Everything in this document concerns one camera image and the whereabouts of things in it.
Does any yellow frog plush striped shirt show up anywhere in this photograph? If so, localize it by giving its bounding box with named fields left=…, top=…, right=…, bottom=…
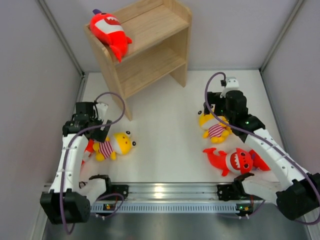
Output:
left=92, top=130, right=137, bottom=162

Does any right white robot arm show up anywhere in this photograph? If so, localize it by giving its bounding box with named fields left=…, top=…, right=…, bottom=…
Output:
left=203, top=90, right=320, bottom=221

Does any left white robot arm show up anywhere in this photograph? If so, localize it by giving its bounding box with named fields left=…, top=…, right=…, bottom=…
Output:
left=40, top=102, right=113, bottom=225

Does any wooden two-tier shelf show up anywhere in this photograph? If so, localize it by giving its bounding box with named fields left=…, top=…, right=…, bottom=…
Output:
left=84, top=0, right=193, bottom=120

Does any red shark plush with purple fin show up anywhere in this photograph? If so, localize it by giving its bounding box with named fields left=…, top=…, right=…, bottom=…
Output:
left=89, top=9, right=133, bottom=63

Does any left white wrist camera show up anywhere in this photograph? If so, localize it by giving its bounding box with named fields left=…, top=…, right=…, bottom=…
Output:
left=95, top=102, right=108, bottom=121

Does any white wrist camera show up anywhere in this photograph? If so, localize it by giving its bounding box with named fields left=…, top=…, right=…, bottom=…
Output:
left=220, top=77, right=239, bottom=98
left=95, top=102, right=108, bottom=121

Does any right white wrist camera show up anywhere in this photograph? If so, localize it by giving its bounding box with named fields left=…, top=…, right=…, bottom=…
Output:
left=220, top=77, right=239, bottom=98

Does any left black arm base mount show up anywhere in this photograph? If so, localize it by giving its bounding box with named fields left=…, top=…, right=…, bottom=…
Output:
left=110, top=184, right=129, bottom=200

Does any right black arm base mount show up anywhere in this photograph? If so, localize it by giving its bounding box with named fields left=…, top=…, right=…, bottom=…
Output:
left=216, top=184, right=241, bottom=202

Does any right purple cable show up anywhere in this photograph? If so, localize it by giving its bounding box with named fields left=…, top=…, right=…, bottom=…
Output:
left=204, top=71, right=320, bottom=226

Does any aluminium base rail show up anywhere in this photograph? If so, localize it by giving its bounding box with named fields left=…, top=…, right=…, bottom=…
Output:
left=39, top=181, right=313, bottom=215

